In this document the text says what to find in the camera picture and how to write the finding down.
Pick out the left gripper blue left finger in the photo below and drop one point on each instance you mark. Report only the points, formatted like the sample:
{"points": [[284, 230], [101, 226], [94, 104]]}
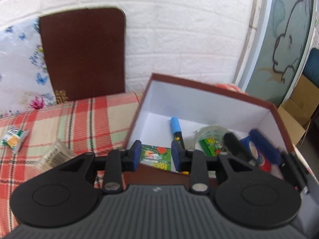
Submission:
{"points": [[117, 162]]}

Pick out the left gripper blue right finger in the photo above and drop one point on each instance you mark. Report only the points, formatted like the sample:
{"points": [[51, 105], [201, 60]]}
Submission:
{"points": [[194, 162]]}

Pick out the black marker pen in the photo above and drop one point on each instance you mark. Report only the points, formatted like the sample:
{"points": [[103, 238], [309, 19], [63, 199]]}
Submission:
{"points": [[176, 131]]}

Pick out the blue tape roll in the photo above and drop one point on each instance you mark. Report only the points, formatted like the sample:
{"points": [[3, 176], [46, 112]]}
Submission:
{"points": [[257, 157]]}

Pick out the bag of white beads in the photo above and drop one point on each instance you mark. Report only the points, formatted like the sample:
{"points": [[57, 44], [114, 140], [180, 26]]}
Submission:
{"points": [[54, 156]]}

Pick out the green snack packet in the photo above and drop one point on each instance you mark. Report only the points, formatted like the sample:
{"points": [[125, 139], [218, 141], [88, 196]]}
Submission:
{"points": [[14, 138]]}

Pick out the small green box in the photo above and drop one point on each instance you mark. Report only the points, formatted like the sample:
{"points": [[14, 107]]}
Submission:
{"points": [[212, 147]]}

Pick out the clear printed tape roll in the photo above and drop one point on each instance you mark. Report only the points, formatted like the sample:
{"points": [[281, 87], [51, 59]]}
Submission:
{"points": [[213, 131]]}

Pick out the green card packet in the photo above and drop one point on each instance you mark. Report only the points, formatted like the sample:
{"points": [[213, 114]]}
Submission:
{"points": [[157, 157]]}

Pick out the brown open storage box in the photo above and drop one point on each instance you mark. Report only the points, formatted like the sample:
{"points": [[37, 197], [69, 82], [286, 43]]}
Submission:
{"points": [[198, 105]]}

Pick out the plaid bed sheet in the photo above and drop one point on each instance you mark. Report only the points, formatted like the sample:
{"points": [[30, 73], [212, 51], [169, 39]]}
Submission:
{"points": [[97, 125]]}

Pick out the red tape roll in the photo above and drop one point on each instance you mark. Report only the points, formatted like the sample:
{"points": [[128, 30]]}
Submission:
{"points": [[265, 165]]}

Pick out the open cardboard box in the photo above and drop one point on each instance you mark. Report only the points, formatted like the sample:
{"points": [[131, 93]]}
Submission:
{"points": [[296, 112]]}

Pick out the floral white pillow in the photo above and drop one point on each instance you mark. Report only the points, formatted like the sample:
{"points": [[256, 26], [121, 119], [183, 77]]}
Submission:
{"points": [[25, 82]]}

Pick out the blue chair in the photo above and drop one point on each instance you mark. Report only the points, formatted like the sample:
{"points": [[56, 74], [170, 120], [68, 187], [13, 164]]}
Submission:
{"points": [[311, 70]]}

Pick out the cartoon wall panel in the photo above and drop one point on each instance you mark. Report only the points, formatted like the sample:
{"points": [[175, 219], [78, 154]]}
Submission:
{"points": [[282, 49]]}

